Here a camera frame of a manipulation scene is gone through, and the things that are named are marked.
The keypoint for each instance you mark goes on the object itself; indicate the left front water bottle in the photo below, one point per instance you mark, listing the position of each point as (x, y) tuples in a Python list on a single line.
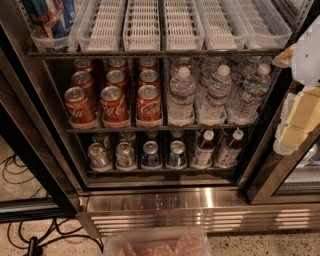
[(181, 97)]

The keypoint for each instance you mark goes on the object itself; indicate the second row cola can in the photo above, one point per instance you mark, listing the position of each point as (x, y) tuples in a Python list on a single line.
[(86, 81), (116, 78), (149, 77)]

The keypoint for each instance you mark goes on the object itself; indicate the blue silver redbull can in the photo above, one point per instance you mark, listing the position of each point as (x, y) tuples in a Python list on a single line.
[(53, 18)]

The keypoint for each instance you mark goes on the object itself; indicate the second row middle cola can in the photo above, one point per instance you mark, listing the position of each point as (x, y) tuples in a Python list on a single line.
[(116, 78)]

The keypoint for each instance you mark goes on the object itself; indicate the second row left cola can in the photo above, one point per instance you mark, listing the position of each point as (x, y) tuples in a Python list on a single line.
[(86, 81)]

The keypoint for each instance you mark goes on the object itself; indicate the clear shelf tray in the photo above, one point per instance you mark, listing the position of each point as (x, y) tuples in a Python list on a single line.
[(101, 26), (183, 28), (223, 27), (266, 28), (141, 30)]

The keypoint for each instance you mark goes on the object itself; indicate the front right coca-cola can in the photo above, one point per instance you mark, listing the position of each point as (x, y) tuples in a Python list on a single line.
[(148, 107)]

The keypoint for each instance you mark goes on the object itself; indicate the left blue can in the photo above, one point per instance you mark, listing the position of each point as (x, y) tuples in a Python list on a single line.
[(150, 156)]

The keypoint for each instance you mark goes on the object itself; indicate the clear plastic container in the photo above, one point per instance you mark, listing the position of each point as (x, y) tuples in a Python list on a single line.
[(165, 241)]

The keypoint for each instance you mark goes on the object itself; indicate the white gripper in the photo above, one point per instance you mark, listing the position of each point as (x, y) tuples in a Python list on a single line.
[(307, 56)]

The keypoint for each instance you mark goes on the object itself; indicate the second row right cola can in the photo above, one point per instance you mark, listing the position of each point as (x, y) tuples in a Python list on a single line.
[(149, 77)]

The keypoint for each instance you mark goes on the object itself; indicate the right brown drink bottle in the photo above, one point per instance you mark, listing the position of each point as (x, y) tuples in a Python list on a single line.
[(229, 150)]

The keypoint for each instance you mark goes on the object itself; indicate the front middle coca-cola can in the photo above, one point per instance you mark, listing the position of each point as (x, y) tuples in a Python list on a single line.
[(114, 104)]

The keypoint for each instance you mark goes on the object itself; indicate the middle front water bottle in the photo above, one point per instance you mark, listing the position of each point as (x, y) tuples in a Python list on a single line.
[(212, 105)]

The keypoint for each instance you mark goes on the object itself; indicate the left silver can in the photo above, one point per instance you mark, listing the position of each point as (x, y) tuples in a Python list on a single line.
[(99, 158)]

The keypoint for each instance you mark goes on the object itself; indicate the right front water bottle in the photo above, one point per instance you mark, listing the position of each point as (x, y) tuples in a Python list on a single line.
[(243, 110)]

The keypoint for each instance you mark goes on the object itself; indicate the water bottle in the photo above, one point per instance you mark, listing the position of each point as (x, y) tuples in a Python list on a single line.
[(181, 97), (243, 110), (212, 105)]

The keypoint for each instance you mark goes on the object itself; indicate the brown drink bottle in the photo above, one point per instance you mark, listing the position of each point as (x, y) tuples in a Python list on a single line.
[(203, 149), (229, 150)]

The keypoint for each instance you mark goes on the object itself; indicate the left brown drink bottle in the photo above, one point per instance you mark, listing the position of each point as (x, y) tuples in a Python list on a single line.
[(203, 149)]

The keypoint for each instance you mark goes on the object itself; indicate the front left coca-cola can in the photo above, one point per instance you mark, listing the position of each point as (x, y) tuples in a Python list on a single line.
[(79, 106)]

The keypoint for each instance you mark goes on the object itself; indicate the right blue can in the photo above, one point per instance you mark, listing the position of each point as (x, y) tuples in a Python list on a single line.
[(177, 158)]

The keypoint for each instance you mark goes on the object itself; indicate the coca-cola can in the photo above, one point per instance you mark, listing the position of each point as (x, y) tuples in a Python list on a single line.
[(79, 106), (114, 104), (148, 107)]

